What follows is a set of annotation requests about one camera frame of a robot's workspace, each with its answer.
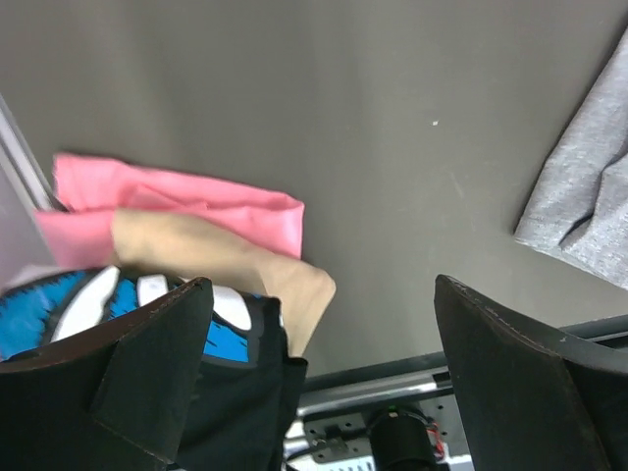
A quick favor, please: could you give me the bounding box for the grey t shirt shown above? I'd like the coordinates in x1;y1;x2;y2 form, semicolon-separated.
514;37;627;288

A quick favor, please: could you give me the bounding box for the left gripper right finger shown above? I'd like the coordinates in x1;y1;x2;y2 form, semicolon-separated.
434;275;627;470

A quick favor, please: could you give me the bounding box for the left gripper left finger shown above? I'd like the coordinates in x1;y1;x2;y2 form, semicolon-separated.
1;278;213;470

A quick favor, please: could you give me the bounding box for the tan t shirt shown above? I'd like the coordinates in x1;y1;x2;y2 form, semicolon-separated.
111;209;336;356

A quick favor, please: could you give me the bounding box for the black printed t shirt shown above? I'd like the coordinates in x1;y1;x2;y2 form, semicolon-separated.
1;266;307;470

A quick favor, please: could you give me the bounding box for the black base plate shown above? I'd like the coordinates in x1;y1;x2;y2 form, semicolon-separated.
297;351;451;417

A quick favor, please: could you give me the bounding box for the pink t shirt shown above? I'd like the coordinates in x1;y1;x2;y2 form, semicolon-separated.
35;153;305;269

